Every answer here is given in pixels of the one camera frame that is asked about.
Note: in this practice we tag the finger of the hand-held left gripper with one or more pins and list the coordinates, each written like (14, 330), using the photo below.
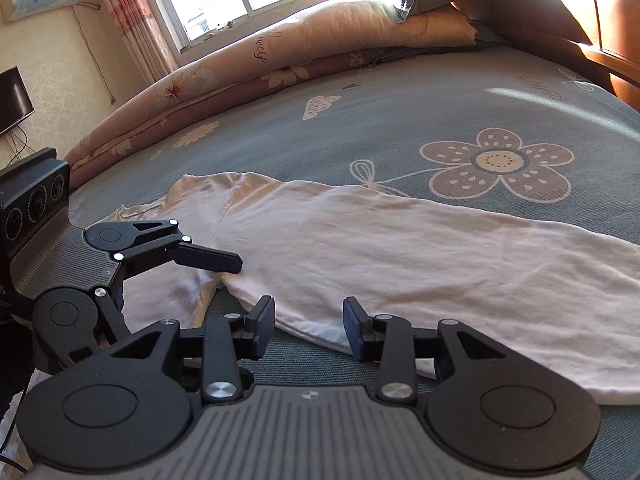
(112, 316)
(210, 259)

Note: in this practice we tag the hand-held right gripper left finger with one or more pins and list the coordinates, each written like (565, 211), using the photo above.
(261, 325)

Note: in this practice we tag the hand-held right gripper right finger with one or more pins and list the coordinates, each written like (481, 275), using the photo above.
(356, 330)

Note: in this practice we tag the white long-sleeve printed shirt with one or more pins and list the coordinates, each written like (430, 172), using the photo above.
(400, 260)

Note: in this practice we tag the pink floral quilt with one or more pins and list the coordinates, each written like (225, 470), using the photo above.
(280, 55)

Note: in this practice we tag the bed with blue floral sheet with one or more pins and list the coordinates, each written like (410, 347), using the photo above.
(425, 100)

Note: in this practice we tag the pink checked curtain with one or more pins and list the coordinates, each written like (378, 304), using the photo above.
(135, 20)

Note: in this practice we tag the wooden headboard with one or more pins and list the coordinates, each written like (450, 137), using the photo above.
(600, 10)

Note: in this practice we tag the black wall television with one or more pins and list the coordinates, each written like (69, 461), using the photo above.
(14, 100)

